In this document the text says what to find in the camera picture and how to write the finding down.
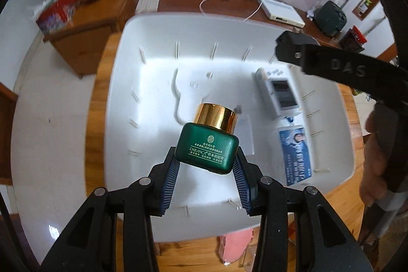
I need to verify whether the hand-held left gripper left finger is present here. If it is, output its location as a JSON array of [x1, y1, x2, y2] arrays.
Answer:
[[38, 146, 182, 272]]

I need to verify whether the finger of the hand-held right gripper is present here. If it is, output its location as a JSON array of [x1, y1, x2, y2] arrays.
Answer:
[[360, 0, 408, 65], [276, 31, 408, 103]]

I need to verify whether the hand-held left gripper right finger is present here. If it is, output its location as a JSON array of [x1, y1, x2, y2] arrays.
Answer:
[[231, 148, 373, 272]]

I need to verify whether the white plastic storage box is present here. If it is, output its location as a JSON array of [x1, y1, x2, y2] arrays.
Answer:
[[104, 13, 357, 242]]

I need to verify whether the green bottle with gold cap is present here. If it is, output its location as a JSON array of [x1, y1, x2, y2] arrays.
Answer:
[[175, 103, 240, 175]]

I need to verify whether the blue printed card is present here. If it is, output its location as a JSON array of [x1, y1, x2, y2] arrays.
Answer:
[[279, 127, 314, 186]]

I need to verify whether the white electronic device with screen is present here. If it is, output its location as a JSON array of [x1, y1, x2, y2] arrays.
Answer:
[[253, 68, 302, 120]]

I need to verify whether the person's right hand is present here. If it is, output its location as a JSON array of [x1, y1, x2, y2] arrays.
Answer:
[[360, 113, 392, 208]]

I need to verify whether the dark jar with red lid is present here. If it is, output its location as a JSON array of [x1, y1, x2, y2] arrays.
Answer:
[[339, 26, 367, 51]]

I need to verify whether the dark green kitchen appliance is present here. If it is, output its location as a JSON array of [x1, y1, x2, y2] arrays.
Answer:
[[314, 1, 347, 37]]

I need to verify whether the pink correction tape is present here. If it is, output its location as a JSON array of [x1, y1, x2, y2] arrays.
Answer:
[[218, 227, 256, 264]]

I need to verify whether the white set-top box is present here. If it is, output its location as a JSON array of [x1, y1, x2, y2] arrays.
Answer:
[[261, 0, 306, 29]]

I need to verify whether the wooden door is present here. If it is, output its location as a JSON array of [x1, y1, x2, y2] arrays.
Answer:
[[0, 81, 20, 186]]

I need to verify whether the wooden television cabinet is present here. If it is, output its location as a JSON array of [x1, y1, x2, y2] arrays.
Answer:
[[43, 0, 397, 78]]

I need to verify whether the white paper pad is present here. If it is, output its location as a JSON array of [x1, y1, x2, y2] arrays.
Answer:
[[135, 0, 160, 13]]

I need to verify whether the red tissue pack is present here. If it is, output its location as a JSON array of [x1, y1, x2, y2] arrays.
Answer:
[[32, 0, 79, 35]]

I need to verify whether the white charging pad cable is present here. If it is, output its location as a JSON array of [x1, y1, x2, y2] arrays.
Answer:
[[199, 0, 219, 15]]

